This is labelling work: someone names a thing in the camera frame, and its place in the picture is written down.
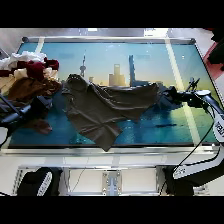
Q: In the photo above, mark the dark green T-shirt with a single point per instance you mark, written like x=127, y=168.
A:
x=100, y=110

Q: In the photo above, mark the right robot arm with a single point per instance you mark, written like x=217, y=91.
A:
x=203, y=171

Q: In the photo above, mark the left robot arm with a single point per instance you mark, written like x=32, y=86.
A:
x=20, y=116

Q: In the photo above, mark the silver frame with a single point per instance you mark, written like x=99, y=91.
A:
x=111, y=151

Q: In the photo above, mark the dark red garment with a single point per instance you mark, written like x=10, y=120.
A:
x=36, y=69

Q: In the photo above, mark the white garment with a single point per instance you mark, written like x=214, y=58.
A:
x=20, y=58

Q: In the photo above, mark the brown garment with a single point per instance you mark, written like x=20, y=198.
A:
x=28, y=87

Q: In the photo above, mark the beige garment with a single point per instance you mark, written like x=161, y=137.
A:
x=8, y=81

